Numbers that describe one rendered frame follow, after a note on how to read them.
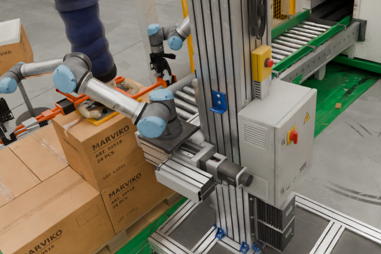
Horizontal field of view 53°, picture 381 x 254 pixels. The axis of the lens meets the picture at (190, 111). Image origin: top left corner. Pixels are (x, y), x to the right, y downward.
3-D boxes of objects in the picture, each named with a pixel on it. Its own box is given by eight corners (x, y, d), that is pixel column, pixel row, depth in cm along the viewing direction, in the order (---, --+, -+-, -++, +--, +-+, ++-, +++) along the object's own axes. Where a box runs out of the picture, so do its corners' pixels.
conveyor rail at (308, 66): (353, 38, 391) (355, 21, 380) (358, 39, 388) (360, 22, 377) (195, 156, 269) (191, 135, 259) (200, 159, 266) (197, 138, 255)
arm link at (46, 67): (93, 42, 177) (12, 58, 194) (83, 53, 169) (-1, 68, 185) (103, 64, 183) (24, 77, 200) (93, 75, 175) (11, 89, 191)
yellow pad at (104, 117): (133, 96, 244) (131, 89, 241) (142, 101, 237) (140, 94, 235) (87, 121, 227) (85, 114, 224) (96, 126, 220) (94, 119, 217)
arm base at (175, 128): (189, 127, 191) (186, 111, 186) (168, 144, 182) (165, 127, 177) (167, 119, 200) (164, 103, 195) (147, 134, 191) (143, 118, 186)
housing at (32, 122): (36, 122, 213) (33, 116, 210) (41, 127, 208) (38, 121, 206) (24, 128, 209) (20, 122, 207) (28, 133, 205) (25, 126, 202)
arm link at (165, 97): (180, 108, 189) (175, 85, 182) (172, 124, 178) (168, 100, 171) (157, 108, 192) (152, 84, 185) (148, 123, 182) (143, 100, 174)
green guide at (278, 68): (347, 23, 388) (347, 15, 383) (356, 25, 381) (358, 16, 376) (248, 91, 304) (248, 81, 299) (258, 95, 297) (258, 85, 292)
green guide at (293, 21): (301, 15, 423) (301, 7, 418) (309, 16, 416) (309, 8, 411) (200, 73, 338) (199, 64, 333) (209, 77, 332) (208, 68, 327)
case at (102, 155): (139, 123, 288) (127, 77, 266) (173, 143, 262) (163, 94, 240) (68, 165, 258) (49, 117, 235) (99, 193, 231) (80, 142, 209)
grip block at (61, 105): (70, 104, 225) (66, 96, 222) (77, 110, 219) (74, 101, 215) (56, 110, 221) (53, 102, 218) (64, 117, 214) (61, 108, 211)
